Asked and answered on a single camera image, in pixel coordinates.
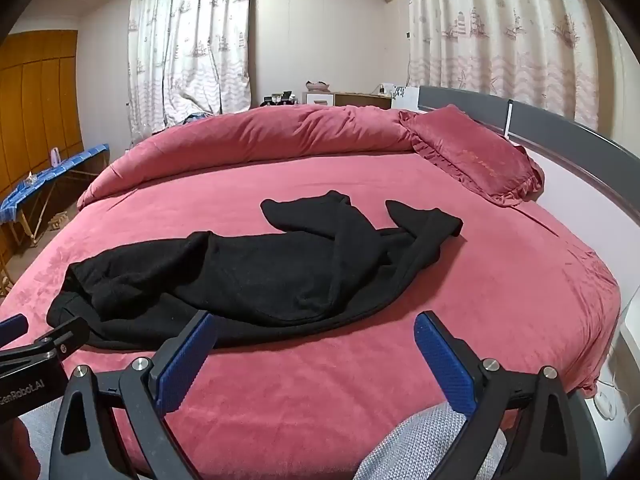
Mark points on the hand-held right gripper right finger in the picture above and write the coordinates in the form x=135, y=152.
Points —
x=445, y=360

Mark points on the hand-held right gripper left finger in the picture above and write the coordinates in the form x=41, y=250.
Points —
x=182, y=360

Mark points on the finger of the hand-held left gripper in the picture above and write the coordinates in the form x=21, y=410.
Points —
x=12, y=329
x=67, y=335

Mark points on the black knit garment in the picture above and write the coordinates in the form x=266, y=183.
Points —
x=250, y=280

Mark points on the person's left forearm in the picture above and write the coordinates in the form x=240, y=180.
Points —
x=15, y=447

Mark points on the pink velvet sofa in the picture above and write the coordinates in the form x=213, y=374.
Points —
x=350, y=385

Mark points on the small wooden rack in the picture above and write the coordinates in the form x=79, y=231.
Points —
x=57, y=221

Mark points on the small glass item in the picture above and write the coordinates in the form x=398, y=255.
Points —
x=31, y=178

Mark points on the blue ironing board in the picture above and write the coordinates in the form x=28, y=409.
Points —
x=60, y=165

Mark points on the small white bottle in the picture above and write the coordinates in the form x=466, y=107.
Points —
x=55, y=155

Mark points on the white bedside table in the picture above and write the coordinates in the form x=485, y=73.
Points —
x=629, y=340

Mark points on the red ruffled pillow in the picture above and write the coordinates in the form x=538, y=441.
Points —
x=465, y=150

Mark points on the wooden wardrobe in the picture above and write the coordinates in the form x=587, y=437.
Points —
x=40, y=100

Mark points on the rolled red quilt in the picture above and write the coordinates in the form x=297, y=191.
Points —
x=250, y=135

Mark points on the blue cloth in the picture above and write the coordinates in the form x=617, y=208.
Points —
x=196, y=118

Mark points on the grey and white headboard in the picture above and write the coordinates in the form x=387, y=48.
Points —
x=550, y=120

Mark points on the white floral box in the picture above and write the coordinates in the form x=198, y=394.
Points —
x=406, y=96

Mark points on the wooden bedside cabinet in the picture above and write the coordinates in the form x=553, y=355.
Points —
x=360, y=100

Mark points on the small white device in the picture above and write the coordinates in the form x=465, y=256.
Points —
x=385, y=88

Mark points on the dark items on cabinet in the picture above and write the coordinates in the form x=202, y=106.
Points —
x=280, y=98

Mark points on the pink basket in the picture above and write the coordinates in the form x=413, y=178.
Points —
x=318, y=86

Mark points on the white ship print curtain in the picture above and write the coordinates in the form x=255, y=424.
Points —
x=500, y=35
x=190, y=50

